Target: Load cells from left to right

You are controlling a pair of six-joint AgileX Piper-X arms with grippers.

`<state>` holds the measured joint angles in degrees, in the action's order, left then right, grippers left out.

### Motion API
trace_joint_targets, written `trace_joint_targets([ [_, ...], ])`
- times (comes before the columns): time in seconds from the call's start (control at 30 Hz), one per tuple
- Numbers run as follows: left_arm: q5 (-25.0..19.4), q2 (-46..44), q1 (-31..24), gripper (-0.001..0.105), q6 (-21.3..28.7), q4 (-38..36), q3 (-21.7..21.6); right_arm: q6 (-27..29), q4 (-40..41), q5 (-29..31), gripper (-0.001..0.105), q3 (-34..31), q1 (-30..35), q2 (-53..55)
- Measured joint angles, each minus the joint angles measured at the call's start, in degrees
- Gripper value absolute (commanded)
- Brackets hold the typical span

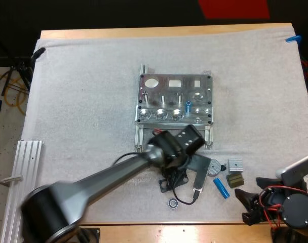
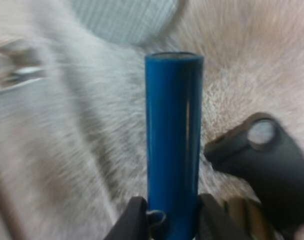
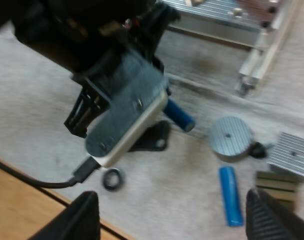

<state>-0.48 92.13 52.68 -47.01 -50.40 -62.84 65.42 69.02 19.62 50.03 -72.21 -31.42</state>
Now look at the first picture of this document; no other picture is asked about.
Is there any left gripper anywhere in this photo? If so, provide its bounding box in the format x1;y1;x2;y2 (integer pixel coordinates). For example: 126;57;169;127
177;124;206;163

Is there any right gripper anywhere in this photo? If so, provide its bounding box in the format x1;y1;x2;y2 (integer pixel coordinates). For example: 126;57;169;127
234;177;288;226

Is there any olive green ribbed block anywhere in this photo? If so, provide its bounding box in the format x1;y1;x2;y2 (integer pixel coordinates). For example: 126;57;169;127
225;173;245;188

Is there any white block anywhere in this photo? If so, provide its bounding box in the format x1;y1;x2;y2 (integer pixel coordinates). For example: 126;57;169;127
227;158;244;174

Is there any grey ribbed disc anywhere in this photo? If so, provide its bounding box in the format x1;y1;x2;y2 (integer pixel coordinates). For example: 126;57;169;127
206;158;221;177

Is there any metal plate on aluminium rails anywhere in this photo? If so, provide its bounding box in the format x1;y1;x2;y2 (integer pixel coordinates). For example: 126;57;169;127
134;64;215;150

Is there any blue clip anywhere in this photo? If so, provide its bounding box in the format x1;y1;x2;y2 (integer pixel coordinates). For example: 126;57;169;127
285;34;302;44

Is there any dark clip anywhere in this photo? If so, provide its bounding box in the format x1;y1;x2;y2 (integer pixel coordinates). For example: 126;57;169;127
31;47;47;61

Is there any metal clamp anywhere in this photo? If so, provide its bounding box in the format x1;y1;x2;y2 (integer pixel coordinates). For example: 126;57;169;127
0;174;23;187

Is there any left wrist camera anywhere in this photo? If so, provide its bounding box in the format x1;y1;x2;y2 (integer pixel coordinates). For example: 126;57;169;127
189;154;212;196

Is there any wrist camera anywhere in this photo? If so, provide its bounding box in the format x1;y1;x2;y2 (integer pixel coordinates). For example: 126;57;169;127
189;154;212;196
275;154;308;188

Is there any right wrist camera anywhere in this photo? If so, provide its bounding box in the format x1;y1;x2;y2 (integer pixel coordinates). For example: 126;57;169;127
275;154;308;188

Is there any flat black bracket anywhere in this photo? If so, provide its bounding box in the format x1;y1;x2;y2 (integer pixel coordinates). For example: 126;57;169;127
158;174;189;194

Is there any black cable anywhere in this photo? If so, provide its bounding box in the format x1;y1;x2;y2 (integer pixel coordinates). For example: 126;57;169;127
158;161;202;206

